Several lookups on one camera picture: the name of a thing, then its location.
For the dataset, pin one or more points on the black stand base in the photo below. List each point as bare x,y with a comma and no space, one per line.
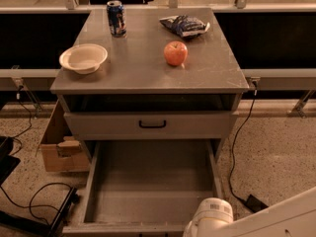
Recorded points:
38,226

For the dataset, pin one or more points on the red apple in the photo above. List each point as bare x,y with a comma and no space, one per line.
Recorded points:
175,53

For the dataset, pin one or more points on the grey top drawer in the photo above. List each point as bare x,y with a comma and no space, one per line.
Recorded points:
171,125

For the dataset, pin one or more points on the grey drawer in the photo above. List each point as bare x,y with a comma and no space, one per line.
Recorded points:
146,188
171,125

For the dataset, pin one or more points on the cardboard box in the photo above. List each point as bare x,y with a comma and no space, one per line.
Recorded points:
60,151

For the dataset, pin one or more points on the white bowl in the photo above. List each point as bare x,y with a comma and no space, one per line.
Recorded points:
83,58

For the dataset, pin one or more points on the blue chip bag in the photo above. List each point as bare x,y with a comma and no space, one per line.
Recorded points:
184,26

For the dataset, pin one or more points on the black power adapter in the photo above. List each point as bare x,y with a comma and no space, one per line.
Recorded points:
254,204

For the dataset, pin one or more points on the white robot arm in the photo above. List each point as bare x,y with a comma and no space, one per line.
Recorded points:
293,217

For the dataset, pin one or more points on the blue soda can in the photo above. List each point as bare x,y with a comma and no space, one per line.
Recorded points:
116,18

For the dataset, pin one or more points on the grey drawer cabinet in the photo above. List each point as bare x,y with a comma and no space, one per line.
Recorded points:
136,78

